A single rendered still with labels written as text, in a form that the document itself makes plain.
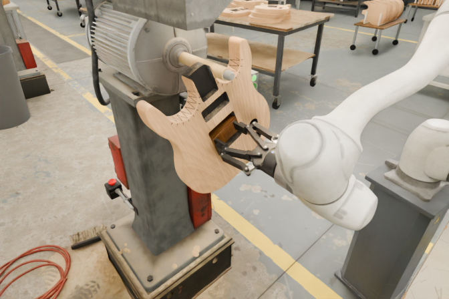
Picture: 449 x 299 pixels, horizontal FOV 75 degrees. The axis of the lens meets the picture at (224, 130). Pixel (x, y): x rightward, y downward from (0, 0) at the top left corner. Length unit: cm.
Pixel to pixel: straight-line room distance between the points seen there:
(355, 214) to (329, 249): 137
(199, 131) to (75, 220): 160
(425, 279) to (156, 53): 81
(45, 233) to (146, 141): 127
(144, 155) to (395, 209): 102
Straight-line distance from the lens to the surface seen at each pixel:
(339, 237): 205
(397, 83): 65
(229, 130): 84
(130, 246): 158
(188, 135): 74
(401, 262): 156
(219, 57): 372
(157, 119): 67
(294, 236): 198
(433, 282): 79
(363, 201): 62
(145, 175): 120
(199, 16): 55
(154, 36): 84
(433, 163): 130
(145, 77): 86
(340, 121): 53
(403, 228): 143
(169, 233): 148
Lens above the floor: 150
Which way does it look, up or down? 31 degrees down
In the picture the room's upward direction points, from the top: straight up
